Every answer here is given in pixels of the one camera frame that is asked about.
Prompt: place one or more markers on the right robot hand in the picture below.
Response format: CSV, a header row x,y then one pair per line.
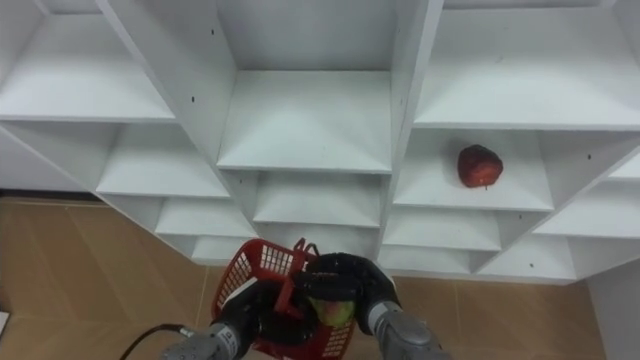
x,y
350,280

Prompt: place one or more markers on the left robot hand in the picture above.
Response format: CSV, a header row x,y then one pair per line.
x,y
250,310

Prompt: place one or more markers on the white shelf unit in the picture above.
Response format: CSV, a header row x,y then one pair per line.
x,y
305,125

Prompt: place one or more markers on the red plastic basket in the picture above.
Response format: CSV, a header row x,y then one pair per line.
x,y
260,262

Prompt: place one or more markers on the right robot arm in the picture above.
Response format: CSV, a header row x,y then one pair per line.
x,y
405,335

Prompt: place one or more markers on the red strawberry soft toy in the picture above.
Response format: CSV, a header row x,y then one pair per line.
x,y
478,166

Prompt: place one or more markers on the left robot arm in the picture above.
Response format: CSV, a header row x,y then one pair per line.
x,y
210,345

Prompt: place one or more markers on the green apple soft toy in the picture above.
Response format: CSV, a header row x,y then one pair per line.
x,y
332,312

